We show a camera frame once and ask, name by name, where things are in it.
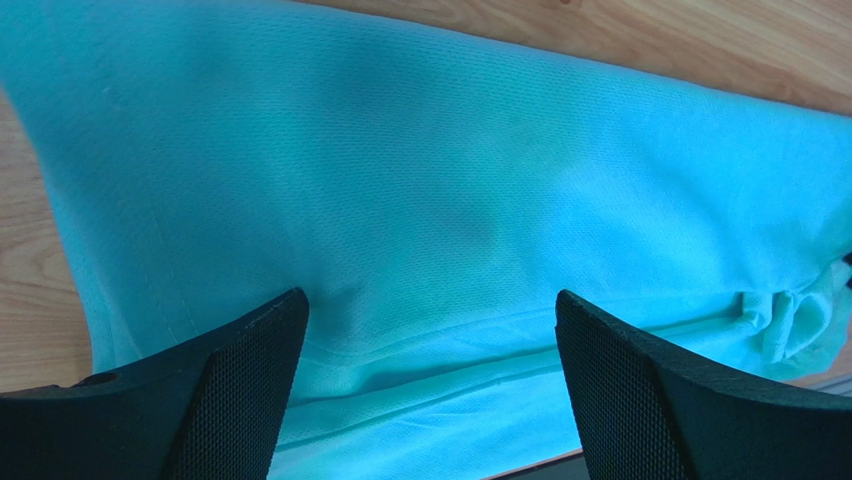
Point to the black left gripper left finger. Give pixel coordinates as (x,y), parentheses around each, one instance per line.
(208,408)

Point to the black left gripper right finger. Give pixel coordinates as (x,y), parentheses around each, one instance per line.
(646,408)

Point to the mint green t shirt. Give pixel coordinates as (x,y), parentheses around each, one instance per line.
(431,192)

